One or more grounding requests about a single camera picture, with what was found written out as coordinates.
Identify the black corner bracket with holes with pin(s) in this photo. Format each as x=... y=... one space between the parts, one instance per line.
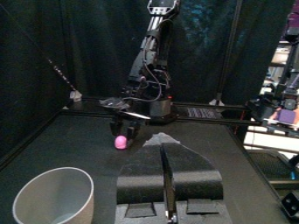
x=291 y=204

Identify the black horizontal frame rail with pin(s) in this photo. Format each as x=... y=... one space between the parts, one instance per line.
x=209 y=119

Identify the thin diagonal frame strut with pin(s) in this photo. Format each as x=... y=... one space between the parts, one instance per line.
x=46 y=58

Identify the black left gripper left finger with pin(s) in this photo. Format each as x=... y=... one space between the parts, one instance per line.
x=140 y=178

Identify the black cloth curtain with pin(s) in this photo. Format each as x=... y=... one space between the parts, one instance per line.
x=97 y=46

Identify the black equipment outside frame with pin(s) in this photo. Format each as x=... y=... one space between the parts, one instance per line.
x=281 y=90

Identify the black mesh panel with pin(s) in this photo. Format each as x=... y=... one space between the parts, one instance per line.
x=272 y=164

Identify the purple block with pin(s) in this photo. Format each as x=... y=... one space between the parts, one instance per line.
x=288 y=116

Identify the white corner bracket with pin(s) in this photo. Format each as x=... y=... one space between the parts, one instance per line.
x=216 y=102
x=74 y=95

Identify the black vertical frame post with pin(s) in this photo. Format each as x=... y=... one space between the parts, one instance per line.
x=228 y=52

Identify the pink ball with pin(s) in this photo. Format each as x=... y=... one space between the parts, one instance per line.
x=120 y=142

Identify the clear wrist camera mount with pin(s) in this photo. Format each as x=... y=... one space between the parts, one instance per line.
x=113 y=103

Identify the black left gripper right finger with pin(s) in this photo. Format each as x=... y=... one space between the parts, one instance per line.
x=193 y=178

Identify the grey plastic cup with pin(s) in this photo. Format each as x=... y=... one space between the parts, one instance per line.
x=57 y=195

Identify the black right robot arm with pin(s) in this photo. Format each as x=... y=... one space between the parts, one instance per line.
x=153 y=64

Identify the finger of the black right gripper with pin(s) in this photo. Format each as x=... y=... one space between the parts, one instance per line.
x=113 y=127
x=132 y=132

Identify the striped label plate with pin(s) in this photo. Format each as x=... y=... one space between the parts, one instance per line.
x=202 y=113

